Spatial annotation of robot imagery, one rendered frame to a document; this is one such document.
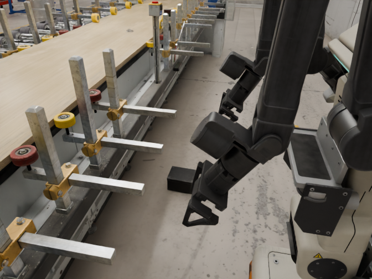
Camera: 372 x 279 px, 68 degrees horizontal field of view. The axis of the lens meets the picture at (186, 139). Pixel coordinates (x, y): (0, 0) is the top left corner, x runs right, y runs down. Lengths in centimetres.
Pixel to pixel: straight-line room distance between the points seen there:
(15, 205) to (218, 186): 87
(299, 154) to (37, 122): 72
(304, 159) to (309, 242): 25
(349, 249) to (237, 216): 118
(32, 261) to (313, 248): 81
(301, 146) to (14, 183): 98
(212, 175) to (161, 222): 140
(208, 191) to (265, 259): 97
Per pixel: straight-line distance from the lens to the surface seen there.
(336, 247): 89
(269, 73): 43
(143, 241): 183
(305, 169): 74
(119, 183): 96
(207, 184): 54
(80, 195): 114
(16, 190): 121
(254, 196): 214
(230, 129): 48
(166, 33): 220
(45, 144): 91
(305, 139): 86
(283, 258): 150
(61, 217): 109
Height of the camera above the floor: 146
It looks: 33 degrees down
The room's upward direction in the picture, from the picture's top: 2 degrees clockwise
